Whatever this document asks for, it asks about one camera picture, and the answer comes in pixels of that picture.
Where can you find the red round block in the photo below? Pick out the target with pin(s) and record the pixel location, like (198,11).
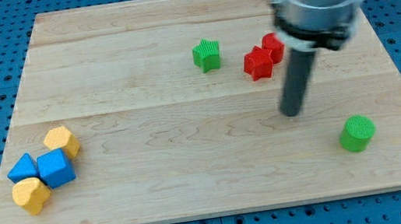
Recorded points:
(271,42)

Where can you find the blue cube block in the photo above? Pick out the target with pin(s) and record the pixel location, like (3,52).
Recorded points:
(55,168)

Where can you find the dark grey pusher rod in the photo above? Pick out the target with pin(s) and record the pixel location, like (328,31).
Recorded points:
(299,68)

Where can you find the wooden board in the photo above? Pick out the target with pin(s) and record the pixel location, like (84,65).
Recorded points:
(161,142)

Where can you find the blue triangle block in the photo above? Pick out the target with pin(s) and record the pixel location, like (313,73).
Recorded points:
(24,168)

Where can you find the green cylinder block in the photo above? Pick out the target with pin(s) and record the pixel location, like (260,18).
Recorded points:
(358,131)

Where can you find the green star block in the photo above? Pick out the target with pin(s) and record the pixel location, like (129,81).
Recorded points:
(206,55)

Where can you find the red star block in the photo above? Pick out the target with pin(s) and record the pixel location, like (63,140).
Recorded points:
(258,63)

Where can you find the yellow hexagon block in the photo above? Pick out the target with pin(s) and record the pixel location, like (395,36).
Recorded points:
(62,138)

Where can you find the yellow heart block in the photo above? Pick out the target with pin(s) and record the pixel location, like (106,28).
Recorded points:
(31,194)

